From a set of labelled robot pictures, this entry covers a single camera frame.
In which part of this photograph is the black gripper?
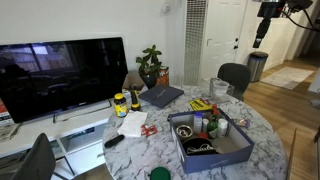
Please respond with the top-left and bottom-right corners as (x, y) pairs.
(252, 0), (286, 50)

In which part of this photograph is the clear plastic cup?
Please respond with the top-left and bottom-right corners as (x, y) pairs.
(213, 79), (231, 100)

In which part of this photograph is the transparent plastic box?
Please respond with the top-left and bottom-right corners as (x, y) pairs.
(208, 77), (235, 104)

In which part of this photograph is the orange patterned box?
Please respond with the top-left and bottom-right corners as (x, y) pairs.
(156, 65), (170, 87)

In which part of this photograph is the dark blue cardboard box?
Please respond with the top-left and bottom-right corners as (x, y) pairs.
(167, 108), (256, 175)

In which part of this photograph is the steel trash can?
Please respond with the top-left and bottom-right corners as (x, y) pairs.
(246, 51), (270, 84)

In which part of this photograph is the white door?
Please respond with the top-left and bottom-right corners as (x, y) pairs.
(199, 0), (250, 81)

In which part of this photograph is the dark grey office chair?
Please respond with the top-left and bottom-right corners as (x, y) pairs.
(217, 62), (252, 102)

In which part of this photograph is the light grey rug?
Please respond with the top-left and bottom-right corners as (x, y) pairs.
(259, 66), (315, 91)

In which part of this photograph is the yellow thank you card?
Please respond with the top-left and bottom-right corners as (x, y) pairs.
(188, 98), (213, 112)

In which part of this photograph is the white cap jar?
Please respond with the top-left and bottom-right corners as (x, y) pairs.
(217, 118), (230, 139)

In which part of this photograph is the green bottle red cap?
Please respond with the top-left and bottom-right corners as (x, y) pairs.
(206, 109), (221, 140)

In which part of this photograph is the white bottle blue cap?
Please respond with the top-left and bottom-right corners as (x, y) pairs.
(193, 111), (204, 135)

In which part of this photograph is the green potted plant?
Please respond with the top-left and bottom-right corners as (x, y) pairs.
(135, 44), (165, 76)

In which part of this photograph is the black plant pot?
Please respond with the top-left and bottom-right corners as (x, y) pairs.
(139, 72), (160, 90)

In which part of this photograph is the round metal tin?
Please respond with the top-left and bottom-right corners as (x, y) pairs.
(175, 124), (194, 140)

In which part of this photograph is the black cap white print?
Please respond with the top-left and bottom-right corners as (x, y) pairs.
(182, 137), (220, 157)

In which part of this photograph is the dark bottle yellow label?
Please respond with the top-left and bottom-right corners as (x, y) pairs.
(129, 83), (142, 112)

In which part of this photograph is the red ketchup packet pile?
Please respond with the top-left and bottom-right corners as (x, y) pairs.
(140, 124), (159, 138)

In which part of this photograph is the white paper napkin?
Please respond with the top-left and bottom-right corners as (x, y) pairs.
(116, 110), (149, 139)

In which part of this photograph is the yellow lid vitamin bottle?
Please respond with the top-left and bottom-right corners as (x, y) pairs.
(113, 93), (130, 118)

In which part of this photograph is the green round lid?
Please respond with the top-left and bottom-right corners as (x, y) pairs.
(149, 166), (172, 180)

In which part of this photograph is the black remote control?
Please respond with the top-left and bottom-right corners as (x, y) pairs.
(104, 134), (126, 149)

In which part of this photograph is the black flat screen television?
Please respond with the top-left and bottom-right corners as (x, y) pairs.
(0, 36), (130, 125)

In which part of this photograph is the white television stand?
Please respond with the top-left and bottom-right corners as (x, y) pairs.
(0, 99), (134, 180)

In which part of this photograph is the black chair backrest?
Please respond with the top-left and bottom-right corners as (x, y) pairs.
(9, 132), (57, 180)

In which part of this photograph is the stack of magazines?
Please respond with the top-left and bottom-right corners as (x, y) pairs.
(0, 122), (22, 142)

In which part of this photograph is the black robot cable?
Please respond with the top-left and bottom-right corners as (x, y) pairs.
(281, 6), (320, 33)

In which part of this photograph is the white wall heater grille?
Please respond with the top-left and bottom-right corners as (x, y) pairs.
(183, 0), (209, 87)

